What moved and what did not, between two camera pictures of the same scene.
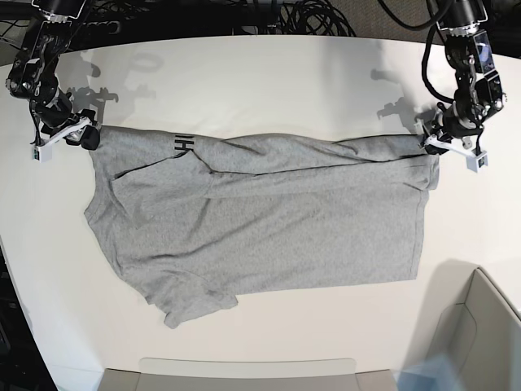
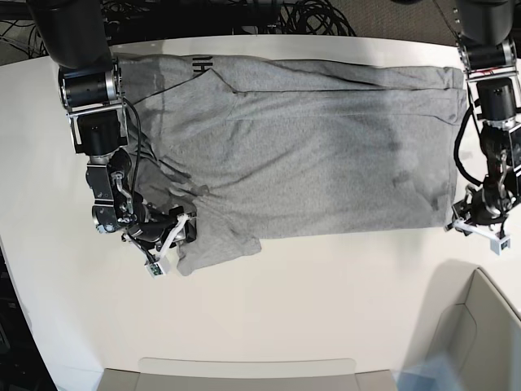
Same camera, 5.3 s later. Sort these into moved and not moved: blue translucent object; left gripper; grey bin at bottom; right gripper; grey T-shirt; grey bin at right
Moved: grey T-shirt; left gripper; right gripper
Not moved: grey bin at right; blue translucent object; grey bin at bottom
